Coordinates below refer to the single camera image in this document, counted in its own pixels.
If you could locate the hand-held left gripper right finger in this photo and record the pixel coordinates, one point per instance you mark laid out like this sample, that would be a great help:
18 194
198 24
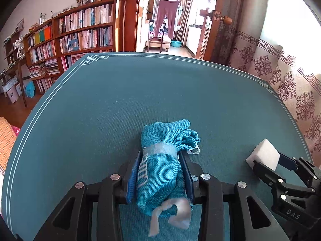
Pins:
187 178

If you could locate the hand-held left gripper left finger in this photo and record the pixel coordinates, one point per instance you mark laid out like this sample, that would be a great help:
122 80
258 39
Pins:
131 178

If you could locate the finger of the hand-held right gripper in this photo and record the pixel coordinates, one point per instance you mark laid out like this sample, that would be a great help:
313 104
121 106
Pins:
265 173
288 162

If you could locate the white sponge with dark stripe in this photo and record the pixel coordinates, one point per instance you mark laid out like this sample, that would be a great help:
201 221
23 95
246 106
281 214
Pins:
265 153

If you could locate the teal cloth with ribbon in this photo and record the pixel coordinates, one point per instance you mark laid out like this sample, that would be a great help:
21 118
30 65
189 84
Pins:
160 170

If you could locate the patterned beige curtain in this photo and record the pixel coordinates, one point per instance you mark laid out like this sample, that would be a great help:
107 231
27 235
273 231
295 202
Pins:
283 75

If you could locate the orange plaid bedding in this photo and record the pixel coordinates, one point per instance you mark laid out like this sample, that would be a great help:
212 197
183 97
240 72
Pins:
5 135

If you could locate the teal wash basin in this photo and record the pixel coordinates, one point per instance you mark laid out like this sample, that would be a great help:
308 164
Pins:
176 44

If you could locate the blue plastic stool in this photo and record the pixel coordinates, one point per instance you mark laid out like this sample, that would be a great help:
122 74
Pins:
29 89

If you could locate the wooden door with knob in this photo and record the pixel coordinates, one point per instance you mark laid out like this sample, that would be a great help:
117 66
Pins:
225 35

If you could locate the white storage bin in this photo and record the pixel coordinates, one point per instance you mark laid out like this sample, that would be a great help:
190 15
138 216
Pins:
18 89

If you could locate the pale pink waste bin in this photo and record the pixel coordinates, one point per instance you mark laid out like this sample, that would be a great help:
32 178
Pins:
12 95

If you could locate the wooden side desk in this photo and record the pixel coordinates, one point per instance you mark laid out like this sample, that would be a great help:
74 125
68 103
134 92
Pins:
22 80

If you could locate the wooden bookshelf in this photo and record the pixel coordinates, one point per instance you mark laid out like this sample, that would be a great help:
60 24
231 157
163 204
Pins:
120 25

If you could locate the hanging pink pants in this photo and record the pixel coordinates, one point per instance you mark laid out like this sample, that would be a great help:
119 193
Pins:
166 15

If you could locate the rows of books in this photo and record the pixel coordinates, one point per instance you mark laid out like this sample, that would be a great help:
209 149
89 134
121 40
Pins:
85 17

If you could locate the wooden door frame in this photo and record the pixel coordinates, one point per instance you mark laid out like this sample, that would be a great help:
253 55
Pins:
130 17

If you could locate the small leaning picture frame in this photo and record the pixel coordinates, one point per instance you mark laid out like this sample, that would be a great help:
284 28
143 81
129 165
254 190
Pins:
20 25

